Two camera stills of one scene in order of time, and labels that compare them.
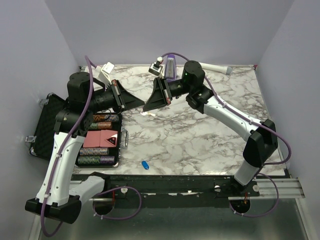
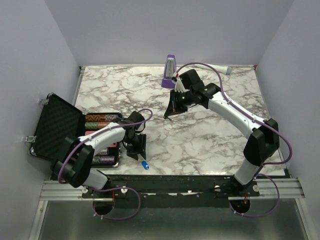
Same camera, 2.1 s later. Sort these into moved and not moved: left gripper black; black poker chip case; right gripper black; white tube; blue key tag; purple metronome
Moved: left gripper black; right gripper black
Not moved: purple metronome; white tube; black poker chip case; blue key tag
